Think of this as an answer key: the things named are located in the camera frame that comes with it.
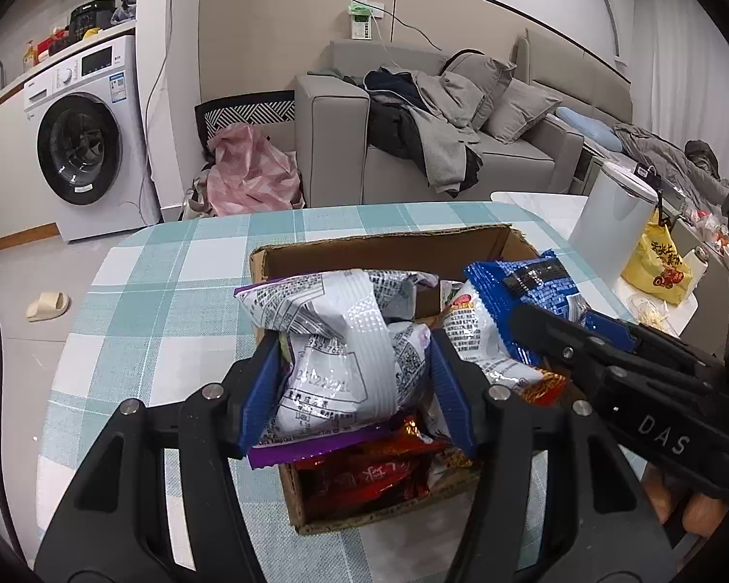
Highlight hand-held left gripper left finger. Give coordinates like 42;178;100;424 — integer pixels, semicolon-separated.
33;331;281;583

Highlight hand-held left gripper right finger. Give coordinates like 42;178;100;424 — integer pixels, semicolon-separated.
431;331;677;583

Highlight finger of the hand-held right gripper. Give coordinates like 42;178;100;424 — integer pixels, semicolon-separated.
585;312;725;378
510;302;622;402

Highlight white red noodle stick packet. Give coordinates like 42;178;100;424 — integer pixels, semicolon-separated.
440;291;569;408

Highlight blue snack packet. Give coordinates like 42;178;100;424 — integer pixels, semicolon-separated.
465;250;590;368

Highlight red bear biscuit packet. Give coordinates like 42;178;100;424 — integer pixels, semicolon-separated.
295;419;447;517

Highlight brown cardboard box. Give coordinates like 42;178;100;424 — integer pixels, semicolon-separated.
248;224;541;536

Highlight person's right hand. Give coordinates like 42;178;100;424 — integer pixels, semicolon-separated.
642;464;729;538

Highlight clear bag of noodles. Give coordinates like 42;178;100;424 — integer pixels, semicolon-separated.
628;294;669;334

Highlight yellow plastic bag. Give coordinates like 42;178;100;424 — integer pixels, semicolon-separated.
621;209;696;306

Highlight white paper roll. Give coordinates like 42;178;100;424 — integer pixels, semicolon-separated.
686;248;710;292

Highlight white bin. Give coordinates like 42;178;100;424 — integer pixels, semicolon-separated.
568;161;660;283

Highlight checked tablecloth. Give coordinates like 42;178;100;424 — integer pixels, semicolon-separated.
36;202;639;583

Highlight grey coat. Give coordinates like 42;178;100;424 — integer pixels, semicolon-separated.
613;123;729;207

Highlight light blue pillow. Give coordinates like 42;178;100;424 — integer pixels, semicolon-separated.
555;106;624;153

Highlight pink plastic bag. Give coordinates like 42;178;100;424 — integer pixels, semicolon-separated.
207;122;305;216

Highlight beige slipper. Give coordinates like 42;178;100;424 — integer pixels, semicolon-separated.
25;291;70;323

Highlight grey cushion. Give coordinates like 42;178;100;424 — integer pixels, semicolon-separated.
483;80;563;145
446;51;517;131

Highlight grey sofa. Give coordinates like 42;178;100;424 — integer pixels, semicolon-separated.
295;27;636;207

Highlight black jacket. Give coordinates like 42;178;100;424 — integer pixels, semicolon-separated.
364;69;481;195

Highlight patterned chair back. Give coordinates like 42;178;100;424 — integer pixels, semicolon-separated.
194;90;296;153

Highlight white washing machine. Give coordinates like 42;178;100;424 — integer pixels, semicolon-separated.
21;33;159;244

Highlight white base cabinets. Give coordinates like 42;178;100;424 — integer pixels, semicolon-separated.
0;73;55;250

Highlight black rice cooker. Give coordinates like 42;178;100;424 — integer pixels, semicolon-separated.
68;0;119;42

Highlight wall control panel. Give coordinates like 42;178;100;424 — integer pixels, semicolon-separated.
343;0;385;40

